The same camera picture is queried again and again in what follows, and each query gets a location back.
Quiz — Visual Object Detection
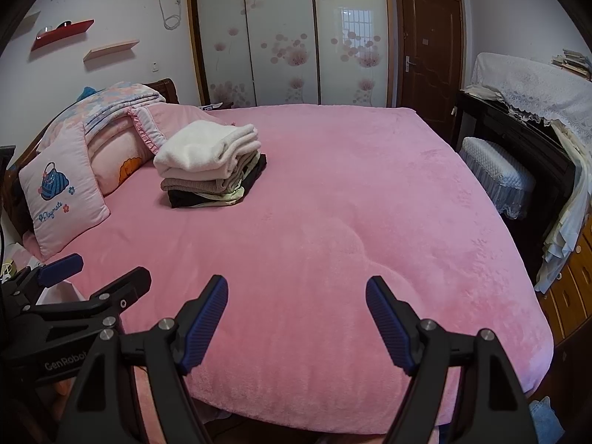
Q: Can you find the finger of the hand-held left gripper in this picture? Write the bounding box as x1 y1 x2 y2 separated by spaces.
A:
23 267 152 322
0 253 85 308

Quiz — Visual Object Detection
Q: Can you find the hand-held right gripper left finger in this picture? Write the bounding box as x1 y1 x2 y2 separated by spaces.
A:
58 274 229 444

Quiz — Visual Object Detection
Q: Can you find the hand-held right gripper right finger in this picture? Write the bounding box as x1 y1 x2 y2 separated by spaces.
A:
365 275 539 444

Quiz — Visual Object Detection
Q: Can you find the white fluffy cardigan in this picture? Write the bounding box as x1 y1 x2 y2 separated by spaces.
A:
152 120 262 181

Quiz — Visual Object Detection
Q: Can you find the pink handbag print pillow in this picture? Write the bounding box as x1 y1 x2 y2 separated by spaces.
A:
18 127 112 261

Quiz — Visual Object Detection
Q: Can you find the black folded garment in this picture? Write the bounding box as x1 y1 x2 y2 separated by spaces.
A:
166 152 268 209

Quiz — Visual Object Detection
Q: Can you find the peach cartoon print pillow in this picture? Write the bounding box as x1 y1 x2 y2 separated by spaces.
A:
88 129 155 197

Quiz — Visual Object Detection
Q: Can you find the beige knitted sweater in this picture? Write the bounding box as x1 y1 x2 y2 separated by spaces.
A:
159 150 260 195

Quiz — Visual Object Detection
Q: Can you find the pink bed blanket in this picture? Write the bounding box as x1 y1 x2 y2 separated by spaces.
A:
23 104 556 435

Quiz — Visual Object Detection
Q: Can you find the pale green folded garment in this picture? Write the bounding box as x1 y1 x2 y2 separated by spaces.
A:
185 152 260 206

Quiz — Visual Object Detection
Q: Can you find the pink ruffled pillow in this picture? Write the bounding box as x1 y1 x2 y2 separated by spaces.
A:
127 104 209 155

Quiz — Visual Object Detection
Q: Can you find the blue denim cloth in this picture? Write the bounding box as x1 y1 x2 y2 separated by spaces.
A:
529 395 567 444

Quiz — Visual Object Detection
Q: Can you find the floral folded quilt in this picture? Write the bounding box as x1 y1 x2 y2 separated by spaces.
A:
44 81 167 149

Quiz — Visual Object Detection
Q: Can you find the wooden drawer cabinet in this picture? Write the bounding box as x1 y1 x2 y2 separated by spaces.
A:
536 222 592 347

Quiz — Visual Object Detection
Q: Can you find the stool with pale cover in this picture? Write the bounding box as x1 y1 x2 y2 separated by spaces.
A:
458 136 537 220

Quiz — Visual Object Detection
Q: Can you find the white hanging cloth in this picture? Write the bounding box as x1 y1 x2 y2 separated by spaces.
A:
534 120 592 294

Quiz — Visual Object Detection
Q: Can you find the brown wooden door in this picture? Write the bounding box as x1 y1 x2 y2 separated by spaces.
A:
393 0 464 144

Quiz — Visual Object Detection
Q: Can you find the black piano with lace cover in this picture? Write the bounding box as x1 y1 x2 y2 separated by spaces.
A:
469 52 592 149

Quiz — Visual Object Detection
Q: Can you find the floral sliding door wardrobe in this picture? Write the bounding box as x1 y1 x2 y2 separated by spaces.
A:
186 0 394 109

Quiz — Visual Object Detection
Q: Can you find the stack of books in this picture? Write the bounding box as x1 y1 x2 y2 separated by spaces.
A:
550 48 592 79

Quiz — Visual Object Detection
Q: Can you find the light wooden wall shelf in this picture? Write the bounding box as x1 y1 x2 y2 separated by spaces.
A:
83 39 140 62

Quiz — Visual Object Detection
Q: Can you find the red wall shelf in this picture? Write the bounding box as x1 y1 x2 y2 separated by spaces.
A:
31 19 94 51

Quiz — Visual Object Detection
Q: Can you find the white air conditioner cable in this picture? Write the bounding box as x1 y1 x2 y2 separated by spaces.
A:
159 0 182 29

